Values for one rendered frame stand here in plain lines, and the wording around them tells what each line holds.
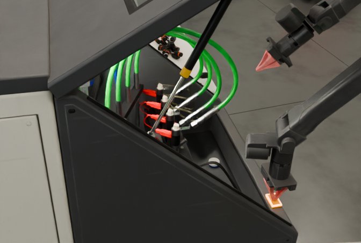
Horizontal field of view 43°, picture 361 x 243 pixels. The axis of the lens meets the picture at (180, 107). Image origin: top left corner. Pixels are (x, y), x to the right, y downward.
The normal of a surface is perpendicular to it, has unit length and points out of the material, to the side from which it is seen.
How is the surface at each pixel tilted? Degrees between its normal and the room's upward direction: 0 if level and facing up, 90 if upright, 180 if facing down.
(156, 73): 90
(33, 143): 90
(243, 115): 0
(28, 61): 0
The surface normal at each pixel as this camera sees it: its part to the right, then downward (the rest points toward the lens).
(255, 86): 0.03, -0.84
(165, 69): 0.24, 0.54
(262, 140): -0.08, -0.71
